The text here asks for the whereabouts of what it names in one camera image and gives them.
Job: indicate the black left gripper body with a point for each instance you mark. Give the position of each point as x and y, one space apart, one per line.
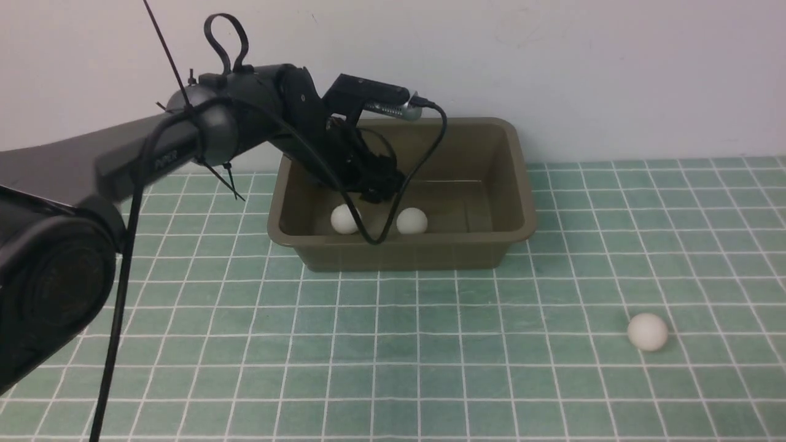
344 157

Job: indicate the white ping-pong ball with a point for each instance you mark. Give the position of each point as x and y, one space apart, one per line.
647 332
412 221
342 220

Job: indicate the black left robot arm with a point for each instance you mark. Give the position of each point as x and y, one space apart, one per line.
61 221

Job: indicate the olive plastic bin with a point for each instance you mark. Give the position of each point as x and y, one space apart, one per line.
474 190

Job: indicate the green checkered table mat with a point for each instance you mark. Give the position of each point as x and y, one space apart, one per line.
228 337

